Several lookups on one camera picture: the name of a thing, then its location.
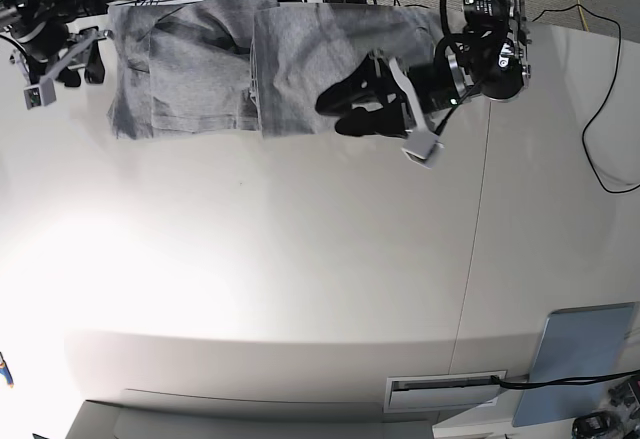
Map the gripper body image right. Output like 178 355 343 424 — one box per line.
368 50 473 132

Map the black cable on table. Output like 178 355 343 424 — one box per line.
529 2 640 194

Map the black device bottom right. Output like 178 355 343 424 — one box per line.
571 411 619 439

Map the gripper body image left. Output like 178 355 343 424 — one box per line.
9 27 110 86

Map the white cable tray box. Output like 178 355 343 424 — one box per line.
383 371 506 413

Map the black cable to tray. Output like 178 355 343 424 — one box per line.
490 371 640 391

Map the grey T-shirt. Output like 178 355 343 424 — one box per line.
108 0 442 139

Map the blue orange tool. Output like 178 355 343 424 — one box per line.
0 354 14 388

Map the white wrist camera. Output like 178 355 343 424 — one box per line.
23 81 56 110
402 129 444 169

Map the blue-grey flat panel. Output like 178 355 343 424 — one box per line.
512 303 635 428

